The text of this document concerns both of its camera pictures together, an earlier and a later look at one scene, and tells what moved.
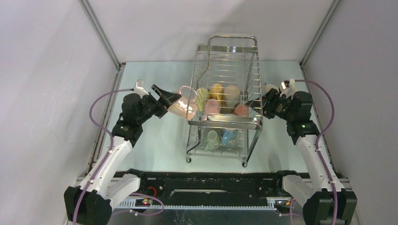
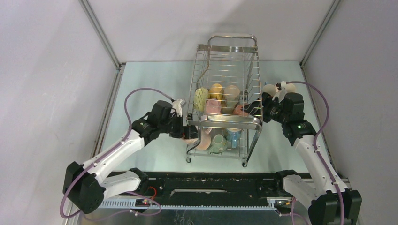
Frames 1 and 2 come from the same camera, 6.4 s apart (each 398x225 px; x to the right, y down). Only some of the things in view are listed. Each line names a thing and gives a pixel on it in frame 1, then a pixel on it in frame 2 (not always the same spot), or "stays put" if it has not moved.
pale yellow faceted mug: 202,94 stays put
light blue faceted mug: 268,87 stays put
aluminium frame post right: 332,9 stays put
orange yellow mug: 216,92 stays put
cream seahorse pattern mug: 232,93 stays put
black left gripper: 167,97 to 187,132
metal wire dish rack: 226,103 stays put
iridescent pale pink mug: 185,107 to 203,142
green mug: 213,141 to 219,144
